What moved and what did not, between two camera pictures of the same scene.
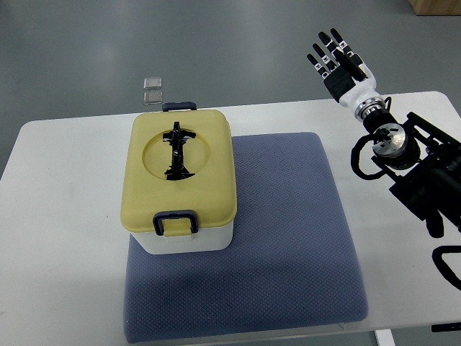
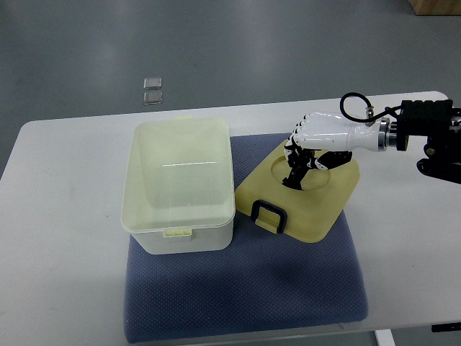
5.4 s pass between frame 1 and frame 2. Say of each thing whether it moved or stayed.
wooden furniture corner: stayed
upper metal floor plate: stayed
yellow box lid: moved
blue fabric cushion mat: stayed
